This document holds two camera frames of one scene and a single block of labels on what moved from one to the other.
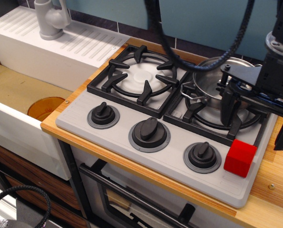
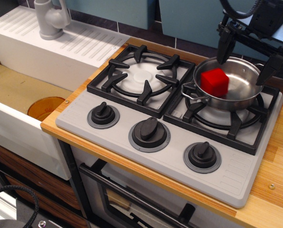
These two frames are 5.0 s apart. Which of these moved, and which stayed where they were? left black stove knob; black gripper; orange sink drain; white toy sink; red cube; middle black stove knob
Moved: black gripper; red cube
Stayed: middle black stove knob; white toy sink; orange sink drain; left black stove knob
